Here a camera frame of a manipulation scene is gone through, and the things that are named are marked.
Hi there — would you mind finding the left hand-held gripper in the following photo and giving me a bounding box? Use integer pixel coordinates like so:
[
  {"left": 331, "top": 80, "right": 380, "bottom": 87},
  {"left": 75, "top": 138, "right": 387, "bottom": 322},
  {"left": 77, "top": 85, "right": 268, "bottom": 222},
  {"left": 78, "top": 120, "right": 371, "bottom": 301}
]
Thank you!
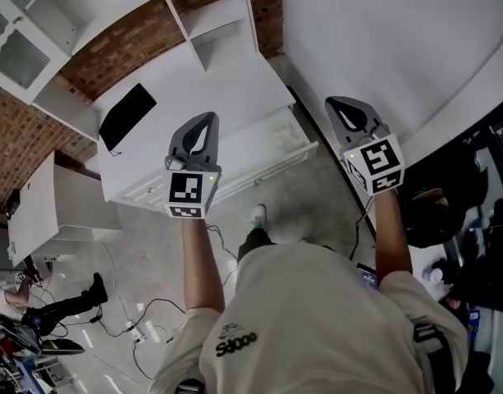
[{"left": 163, "top": 112, "right": 223, "bottom": 221}]

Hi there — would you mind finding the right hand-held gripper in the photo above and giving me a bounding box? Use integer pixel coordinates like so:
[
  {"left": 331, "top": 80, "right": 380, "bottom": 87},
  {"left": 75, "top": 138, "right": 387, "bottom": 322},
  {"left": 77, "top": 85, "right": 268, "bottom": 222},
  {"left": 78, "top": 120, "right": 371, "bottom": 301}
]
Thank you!
[{"left": 324, "top": 95, "right": 406, "bottom": 197}]

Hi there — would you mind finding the white desk drawer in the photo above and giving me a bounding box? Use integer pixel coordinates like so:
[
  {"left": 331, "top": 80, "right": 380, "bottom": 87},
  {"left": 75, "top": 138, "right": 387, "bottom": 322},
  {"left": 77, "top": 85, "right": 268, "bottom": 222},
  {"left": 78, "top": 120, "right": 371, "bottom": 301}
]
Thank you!
[{"left": 212, "top": 103, "right": 320, "bottom": 205}]

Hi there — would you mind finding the white item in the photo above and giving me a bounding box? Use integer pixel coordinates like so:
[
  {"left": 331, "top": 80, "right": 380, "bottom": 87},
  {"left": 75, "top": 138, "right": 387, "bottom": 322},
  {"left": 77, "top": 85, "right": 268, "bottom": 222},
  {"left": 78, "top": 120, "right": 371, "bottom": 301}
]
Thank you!
[{"left": 274, "top": 122, "right": 305, "bottom": 148}]

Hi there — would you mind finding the person's left forearm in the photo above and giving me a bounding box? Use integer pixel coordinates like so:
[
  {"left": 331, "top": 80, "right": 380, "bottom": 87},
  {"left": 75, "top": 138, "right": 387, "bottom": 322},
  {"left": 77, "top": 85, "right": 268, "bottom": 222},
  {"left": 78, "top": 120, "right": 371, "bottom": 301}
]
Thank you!
[{"left": 181, "top": 217, "right": 227, "bottom": 316}]

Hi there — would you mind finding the person's right forearm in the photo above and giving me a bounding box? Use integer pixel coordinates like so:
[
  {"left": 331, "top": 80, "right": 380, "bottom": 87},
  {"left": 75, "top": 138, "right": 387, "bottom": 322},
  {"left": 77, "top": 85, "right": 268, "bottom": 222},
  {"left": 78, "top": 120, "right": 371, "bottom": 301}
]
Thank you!
[{"left": 373, "top": 188, "right": 414, "bottom": 287}]

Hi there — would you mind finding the white desk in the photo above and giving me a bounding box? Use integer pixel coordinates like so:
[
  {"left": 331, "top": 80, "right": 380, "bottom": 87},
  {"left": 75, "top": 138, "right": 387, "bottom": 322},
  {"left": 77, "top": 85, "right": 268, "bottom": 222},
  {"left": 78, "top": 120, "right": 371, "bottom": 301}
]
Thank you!
[{"left": 93, "top": 51, "right": 320, "bottom": 213}]

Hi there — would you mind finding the large white table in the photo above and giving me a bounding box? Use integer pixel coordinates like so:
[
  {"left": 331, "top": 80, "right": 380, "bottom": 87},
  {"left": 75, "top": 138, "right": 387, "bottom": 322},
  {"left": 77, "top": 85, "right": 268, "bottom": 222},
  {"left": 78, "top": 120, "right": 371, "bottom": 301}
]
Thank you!
[{"left": 280, "top": 0, "right": 503, "bottom": 237}]

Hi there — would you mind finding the person's white shoe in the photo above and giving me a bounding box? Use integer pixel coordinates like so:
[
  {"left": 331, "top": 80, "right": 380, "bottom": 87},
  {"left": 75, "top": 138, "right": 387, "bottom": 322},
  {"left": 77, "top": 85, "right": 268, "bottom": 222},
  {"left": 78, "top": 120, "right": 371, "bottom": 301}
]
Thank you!
[{"left": 249, "top": 203, "right": 269, "bottom": 232}]

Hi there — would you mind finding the person's black trouser leg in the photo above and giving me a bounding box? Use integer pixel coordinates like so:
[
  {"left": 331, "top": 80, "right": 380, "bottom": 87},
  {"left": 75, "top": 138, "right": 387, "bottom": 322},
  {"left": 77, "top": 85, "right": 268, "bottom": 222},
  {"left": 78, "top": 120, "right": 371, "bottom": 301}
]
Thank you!
[{"left": 236, "top": 227, "right": 277, "bottom": 263}]

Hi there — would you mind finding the black chair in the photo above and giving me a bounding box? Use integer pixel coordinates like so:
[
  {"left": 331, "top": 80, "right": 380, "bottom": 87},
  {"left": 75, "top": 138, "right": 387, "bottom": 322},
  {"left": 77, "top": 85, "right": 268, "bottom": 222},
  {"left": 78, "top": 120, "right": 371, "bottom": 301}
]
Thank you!
[{"left": 400, "top": 135, "right": 491, "bottom": 250}]

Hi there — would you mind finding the white shelf unit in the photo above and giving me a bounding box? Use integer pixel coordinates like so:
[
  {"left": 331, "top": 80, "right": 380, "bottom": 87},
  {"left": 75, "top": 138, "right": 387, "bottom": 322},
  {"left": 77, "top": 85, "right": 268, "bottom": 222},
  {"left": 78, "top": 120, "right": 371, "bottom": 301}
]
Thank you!
[{"left": 0, "top": 0, "right": 261, "bottom": 141}]

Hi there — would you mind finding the blue tablet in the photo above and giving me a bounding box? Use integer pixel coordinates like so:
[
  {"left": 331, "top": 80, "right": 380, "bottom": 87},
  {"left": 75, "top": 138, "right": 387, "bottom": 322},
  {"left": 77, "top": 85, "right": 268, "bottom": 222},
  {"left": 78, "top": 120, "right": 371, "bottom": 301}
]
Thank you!
[{"left": 354, "top": 262, "right": 380, "bottom": 291}]

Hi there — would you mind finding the white side cabinet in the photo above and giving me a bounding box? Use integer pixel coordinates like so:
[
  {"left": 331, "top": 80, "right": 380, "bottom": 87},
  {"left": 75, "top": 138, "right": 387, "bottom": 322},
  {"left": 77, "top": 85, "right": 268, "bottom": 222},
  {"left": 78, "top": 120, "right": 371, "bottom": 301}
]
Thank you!
[{"left": 6, "top": 149, "right": 124, "bottom": 268}]

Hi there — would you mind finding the small black device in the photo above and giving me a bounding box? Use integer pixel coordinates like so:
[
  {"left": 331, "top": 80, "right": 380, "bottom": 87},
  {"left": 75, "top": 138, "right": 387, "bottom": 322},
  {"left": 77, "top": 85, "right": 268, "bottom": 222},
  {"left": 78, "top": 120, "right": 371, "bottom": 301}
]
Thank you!
[{"left": 6, "top": 188, "right": 23, "bottom": 218}]

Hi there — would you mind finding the white glass cabinet door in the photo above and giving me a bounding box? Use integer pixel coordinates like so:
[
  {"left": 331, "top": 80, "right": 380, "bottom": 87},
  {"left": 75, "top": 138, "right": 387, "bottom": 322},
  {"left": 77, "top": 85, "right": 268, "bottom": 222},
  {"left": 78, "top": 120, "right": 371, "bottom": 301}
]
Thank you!
[{"left": 0, "top": 0, "right": 72, "bottom": 106}]

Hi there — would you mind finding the white power strip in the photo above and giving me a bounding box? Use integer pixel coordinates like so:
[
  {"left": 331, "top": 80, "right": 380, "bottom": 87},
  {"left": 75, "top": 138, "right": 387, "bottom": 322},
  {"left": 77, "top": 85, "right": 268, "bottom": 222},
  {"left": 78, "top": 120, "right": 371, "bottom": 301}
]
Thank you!
[{"left": 125, "top": 320, "right": 154, "bottom": 345}]

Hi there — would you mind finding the person's white t-shirt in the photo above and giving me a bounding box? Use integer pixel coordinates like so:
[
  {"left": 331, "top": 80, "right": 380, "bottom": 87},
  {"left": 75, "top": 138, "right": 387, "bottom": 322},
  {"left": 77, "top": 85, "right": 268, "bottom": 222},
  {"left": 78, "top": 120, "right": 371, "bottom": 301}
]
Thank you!
[{"left": 149, "top": 239, "right": 470, "bottom": 394}]

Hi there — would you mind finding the black drawstring pouch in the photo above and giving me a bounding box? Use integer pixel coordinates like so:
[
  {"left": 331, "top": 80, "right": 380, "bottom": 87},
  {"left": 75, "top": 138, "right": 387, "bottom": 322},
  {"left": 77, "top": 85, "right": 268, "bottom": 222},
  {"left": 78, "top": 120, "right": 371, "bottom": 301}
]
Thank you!
[{"left": 98, "top": 82, "right": 158, "bottom": 158}]

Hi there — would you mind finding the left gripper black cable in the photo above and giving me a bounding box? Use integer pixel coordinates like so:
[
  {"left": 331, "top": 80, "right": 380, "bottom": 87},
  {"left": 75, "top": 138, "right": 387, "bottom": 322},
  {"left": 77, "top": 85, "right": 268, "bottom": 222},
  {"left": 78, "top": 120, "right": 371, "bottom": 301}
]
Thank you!
[{"left": 203, "top": 222, "right": 240, "bottom": 263}]

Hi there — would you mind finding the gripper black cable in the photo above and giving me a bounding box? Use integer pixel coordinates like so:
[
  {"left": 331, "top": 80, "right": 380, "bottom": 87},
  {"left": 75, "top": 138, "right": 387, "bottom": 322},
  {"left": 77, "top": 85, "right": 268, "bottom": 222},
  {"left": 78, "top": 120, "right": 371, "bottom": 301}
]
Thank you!
[
  {"left": 347, "top": 195, "right": 376, "bottom": 263},
  {"left": 203, "top": 222, "right": 240, "bottom": 263}
]

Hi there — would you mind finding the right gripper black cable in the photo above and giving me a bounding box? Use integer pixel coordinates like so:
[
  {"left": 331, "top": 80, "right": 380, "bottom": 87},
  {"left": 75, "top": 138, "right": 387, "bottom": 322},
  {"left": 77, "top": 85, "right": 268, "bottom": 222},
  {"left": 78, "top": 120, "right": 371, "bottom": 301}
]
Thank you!
[{"left": 347, "top": 195, "right": 376, "bottom": 263}]

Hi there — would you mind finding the black floor cable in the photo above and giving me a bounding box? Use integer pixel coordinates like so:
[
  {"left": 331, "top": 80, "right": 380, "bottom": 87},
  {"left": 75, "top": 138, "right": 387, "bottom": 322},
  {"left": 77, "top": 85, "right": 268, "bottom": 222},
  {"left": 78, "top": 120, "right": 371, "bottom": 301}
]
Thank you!
[{"left": 95, "top": 296, "right": 187, "bottom": 382}]

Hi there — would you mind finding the black shoulder strap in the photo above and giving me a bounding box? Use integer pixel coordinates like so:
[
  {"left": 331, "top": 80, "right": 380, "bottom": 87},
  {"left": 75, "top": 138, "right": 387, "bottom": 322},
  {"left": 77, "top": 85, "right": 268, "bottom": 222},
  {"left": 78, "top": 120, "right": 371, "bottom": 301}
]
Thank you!
[{"left": 412, "top": 321, "right": 455, "bottom": 394}]

